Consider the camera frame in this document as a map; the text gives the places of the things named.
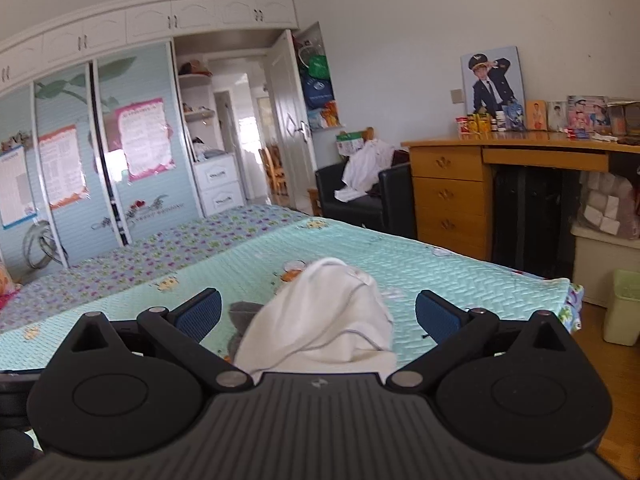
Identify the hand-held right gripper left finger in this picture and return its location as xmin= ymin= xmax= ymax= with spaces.
xmin=70 ymin=288 xmax=254 ymax=394

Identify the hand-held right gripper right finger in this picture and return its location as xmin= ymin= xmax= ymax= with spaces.
xmin=385 ymin=289 xmax=571 ymax=394

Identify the white garment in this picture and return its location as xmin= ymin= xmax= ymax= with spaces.
xmin=232 ymin=257 xmax=399 ymax=386

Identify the white clothes pile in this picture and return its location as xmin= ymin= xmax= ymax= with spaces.
xmin=334 ymin=139 xmax=397 ymax=204

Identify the green quilted bed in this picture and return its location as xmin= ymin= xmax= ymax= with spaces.
xmin=0 ymin=203 xmax=585 ymax=376

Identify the wooden desk with drawers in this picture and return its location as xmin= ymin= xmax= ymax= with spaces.
xmin=401 ymin=131 xmax=640 ymax=279

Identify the white drawer unit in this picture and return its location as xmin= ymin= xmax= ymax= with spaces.
xmin=193 ymin=154 xmax=246 ymax=218

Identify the black armchair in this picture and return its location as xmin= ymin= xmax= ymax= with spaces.
xmin=315 ymin=150 xmax=418 ymax=240

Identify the wooden chair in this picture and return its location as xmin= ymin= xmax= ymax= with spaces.
xmin=258 ymin=144 xmax=290 ymax=196

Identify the white storage box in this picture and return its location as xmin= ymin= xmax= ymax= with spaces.
xmin=570 ymin=223 xmax=640 ymax=309

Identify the pink-framed paper poster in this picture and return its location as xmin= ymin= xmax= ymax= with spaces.
xmin=113 ymin=97 xmax=177 ymax=183

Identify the light green trash bin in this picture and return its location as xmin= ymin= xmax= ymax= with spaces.
xmin=602 ymin=269 xmax=640 ymax=347

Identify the green and white carton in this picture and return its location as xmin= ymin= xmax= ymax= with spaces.
xmin=336 ymin=131 xmax=367 ymax=157

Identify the orange-framed paper poster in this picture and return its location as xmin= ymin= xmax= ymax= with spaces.
xmin=38 ymin=125 xmax=89 ymax=210

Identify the clear bag of white boxes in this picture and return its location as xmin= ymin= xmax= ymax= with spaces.
xmin=576 ymin=170 xmax=640 ymax=241

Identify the white room door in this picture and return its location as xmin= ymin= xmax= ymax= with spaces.
xmin=263 ymin=29 xmax=318 ymax=211

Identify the blue-framed paper poster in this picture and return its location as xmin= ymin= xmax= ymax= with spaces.
xmin=0 ymin=145 xmax=39 ymax=231

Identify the white wardrobe with sliding doors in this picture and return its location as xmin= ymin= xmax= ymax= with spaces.
xmin=0 ymin=0 xmax=301 ymax=281

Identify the uniformed child portrait poster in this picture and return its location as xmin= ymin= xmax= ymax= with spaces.
xmin=460 ymin=46 xmax=527 ymax=132

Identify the blue hanging bag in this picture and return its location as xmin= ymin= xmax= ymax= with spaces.
xmin=302 ymin=76 xmax=335 ymax=110

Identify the green hanging bag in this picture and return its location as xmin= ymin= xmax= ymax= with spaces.
xmin=306 ymin=54 xmax=332 ymax=80

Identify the coiled grey cable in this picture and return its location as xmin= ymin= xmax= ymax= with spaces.
xmin=22 ymin=220 xmax=69 ymax=271

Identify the orange photo frame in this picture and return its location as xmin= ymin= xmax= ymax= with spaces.
xmin=525 ymin=100 xmax=548 ymax=132

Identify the small white photo frame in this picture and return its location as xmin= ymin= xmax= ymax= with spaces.
xmin=547 ymin=101 xmax=568 ymax=132

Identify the large colourful photo frame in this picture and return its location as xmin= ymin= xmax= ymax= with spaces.
xmin=567 ymin=95 xmax=612 ymax=133

